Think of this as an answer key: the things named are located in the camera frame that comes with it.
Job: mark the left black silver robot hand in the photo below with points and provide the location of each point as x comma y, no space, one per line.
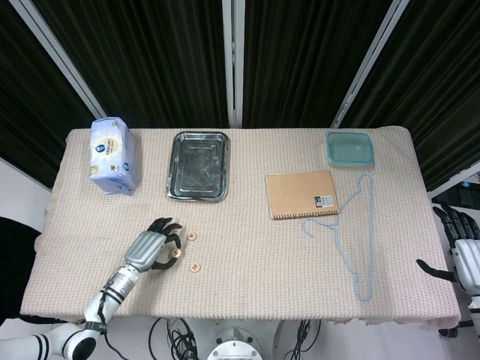
144,249

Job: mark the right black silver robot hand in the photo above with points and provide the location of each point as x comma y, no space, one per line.
467,262

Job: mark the wooden chess piece red character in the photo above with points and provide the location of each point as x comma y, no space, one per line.
175,253

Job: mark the wooden chess piece red 帥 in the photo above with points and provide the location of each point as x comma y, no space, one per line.
195,267

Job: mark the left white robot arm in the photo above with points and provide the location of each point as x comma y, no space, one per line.
116,285

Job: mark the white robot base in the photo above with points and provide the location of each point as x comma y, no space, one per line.
232,348

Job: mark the black equipment blue light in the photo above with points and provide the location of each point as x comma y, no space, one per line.
459,193

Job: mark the black stand base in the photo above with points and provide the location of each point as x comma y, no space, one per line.
448,332

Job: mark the stainless steel tray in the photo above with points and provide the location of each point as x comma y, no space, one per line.
198,168

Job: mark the blue tissue pack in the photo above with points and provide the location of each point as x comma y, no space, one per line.
110,157

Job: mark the beige woven tablecloth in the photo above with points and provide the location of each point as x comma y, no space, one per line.
243,262

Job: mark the person in black clothing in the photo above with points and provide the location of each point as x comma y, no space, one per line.
15,262

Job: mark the brown spiral notebook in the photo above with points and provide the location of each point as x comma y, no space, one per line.
296,195

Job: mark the clear container teal lid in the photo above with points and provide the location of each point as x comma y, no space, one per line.
348,150

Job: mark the black curtain panel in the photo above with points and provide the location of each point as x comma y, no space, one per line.
150,56
22,93
307,56
442,93

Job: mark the white frame rail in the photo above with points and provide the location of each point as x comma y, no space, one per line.
450,183

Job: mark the white double frame post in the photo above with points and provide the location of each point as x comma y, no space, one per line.
233,63

